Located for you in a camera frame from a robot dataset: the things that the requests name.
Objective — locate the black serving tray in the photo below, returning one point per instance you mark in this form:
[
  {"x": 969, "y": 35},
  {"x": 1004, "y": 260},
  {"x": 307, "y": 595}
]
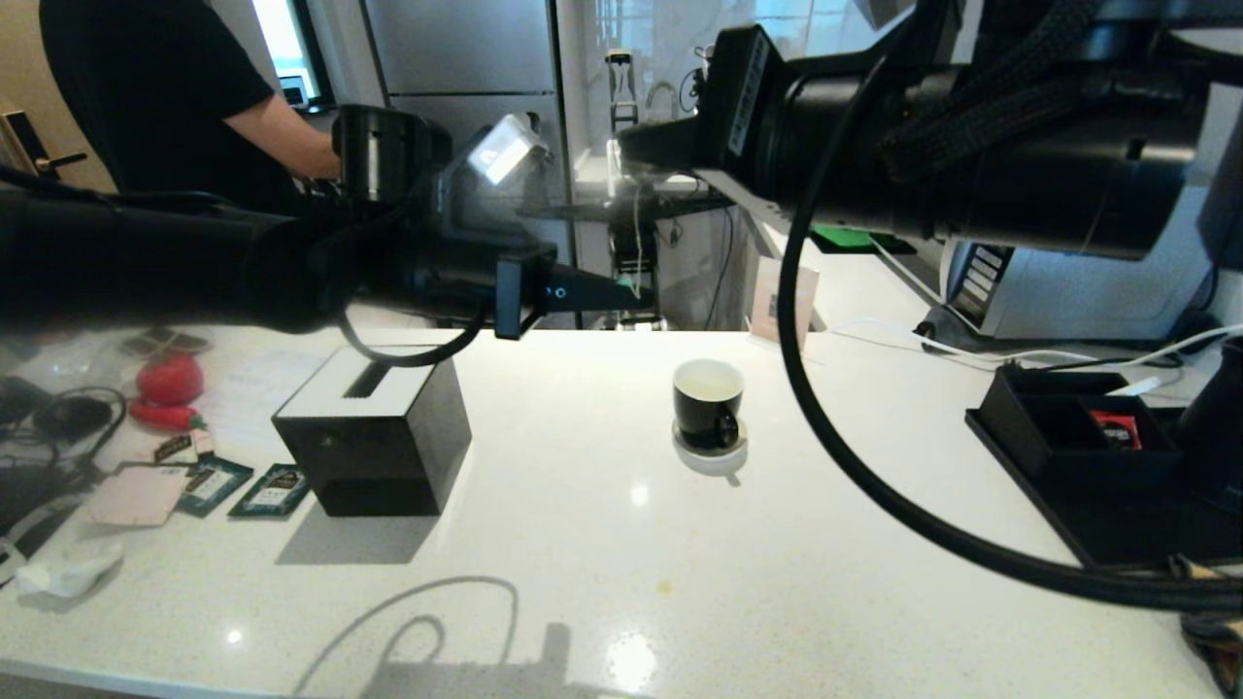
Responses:
[{"x": 1097, "y": 529}]

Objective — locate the red chili pepper toy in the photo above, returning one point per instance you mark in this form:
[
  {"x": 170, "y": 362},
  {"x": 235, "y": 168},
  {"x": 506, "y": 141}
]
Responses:
[{"x": 165, "y": 416}]

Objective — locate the white round coaster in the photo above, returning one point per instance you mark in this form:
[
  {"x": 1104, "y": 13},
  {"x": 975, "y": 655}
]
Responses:
[{"x": 712, "y": 464}]

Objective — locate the silver refrigerator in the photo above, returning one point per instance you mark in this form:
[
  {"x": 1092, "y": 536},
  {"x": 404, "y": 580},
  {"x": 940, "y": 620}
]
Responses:
[{"x": 456, "y": 49}]

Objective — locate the teal tea bag packet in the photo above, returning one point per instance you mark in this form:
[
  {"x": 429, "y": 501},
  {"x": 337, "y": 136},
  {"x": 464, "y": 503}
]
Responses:
[
  {"x": 214, "y": 485},
  {"x": 272, "y": 490}
]

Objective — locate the torn brown packet strip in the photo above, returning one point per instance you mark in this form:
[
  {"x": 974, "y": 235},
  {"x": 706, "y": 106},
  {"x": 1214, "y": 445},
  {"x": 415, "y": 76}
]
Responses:
[{"x": 178, "y": 447}]

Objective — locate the dark sectioned dish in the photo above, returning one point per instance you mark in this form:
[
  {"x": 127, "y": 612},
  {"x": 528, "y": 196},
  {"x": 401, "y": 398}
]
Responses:
[{"x": 167, "y": 343}]

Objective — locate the chrome faucet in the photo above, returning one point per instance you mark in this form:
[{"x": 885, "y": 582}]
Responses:
[{"x": 665, "y": 92}]

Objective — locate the orange cloth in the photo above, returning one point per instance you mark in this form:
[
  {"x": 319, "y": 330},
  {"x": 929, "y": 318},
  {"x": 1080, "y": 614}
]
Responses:
[{"x": 1219, "y": 641}]

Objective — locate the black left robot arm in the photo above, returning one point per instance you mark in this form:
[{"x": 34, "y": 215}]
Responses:
[{"x": 146, "y": 262}]

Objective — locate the black white jointed arm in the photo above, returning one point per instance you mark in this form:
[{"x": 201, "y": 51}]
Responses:
[{"x": 701, "y": 78}]

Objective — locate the person in black shirt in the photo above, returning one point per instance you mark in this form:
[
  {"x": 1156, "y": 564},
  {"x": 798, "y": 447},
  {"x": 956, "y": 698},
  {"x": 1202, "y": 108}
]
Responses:
[{"x": 146, "y": 97}]

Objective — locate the printed white paper sheet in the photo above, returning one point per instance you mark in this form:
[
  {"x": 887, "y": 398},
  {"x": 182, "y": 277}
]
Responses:
[{"x": 262, "y": 393}]

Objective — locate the black organizer box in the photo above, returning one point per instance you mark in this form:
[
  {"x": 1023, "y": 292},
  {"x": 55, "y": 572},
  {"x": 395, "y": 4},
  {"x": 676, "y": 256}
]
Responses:
[{"x": 1049, "y": 442}]

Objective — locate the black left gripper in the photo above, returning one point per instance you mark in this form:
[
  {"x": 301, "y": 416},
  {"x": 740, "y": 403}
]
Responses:
[{"x": 515, "y": 291}]

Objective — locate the black mug white inside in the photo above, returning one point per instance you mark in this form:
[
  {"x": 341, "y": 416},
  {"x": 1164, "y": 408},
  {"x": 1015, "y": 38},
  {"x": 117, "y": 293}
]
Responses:
[{"x": 706, "y": 417}]

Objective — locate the white plug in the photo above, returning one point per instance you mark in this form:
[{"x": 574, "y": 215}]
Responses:
[{"x": 1134, "y": 386}]

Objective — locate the red sachet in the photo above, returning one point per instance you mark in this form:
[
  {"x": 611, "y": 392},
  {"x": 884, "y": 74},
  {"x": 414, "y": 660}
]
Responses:
[{"x": 1115, "y": 429}]

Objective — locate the black electric kettle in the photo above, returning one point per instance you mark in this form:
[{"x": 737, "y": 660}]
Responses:
[{"x": 1219, "y": 427}]

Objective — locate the silver microwave oven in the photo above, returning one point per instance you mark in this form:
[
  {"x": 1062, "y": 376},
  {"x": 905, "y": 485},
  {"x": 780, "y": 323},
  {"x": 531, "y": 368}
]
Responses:
[{"x": 1068, "y": 291}]

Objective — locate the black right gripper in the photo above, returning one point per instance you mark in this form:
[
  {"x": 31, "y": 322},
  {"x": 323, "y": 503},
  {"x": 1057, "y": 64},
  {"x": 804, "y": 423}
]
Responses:
[{"x": 748, "y": 97}]

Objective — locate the pink torn packet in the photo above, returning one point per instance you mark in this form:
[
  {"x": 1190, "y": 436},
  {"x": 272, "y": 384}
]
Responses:
[{"x": 141, "y": 495}]

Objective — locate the black round device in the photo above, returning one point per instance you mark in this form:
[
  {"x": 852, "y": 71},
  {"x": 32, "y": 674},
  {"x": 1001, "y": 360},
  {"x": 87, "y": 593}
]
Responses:
[{"x": 74, "y": 417}]

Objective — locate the pink QR code sign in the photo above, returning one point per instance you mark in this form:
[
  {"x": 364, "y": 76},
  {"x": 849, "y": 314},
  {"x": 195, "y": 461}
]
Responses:
[{"x": 806, "y": 301}]

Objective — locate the red strawberry toy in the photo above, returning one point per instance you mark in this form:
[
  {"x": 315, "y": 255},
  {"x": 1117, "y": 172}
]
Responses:
[{"x": 172, "y": 381}]

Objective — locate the crumpled white tissue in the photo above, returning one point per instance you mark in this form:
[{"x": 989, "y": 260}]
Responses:
[{"x": 70, "y": 573}]

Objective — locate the window dark frame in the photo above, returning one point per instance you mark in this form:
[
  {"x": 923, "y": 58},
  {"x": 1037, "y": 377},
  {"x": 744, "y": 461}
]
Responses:
[{"x": 282, "y": 39}]

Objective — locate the black tissue box white lid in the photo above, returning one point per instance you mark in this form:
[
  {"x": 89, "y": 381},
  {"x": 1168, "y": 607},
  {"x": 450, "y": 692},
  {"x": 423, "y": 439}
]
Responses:
[{"x": 374, "y": 447}]

